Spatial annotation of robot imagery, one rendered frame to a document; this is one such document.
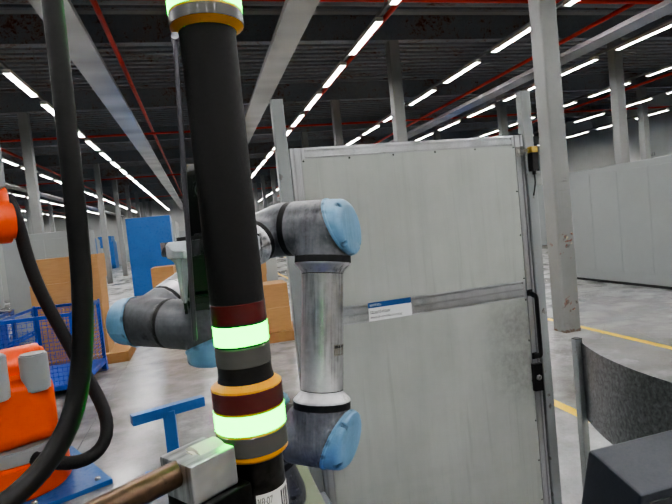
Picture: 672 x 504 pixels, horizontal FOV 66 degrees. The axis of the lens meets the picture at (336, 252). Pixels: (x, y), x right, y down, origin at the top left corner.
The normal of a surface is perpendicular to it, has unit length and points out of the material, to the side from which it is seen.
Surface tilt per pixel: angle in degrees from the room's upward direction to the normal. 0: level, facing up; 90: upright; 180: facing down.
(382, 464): 90
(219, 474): 90
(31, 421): 90
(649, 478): 15
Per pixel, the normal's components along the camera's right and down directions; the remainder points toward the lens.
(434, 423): 0.27, 0.03
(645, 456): -0.03, -0.95
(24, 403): 0.67, -0.03
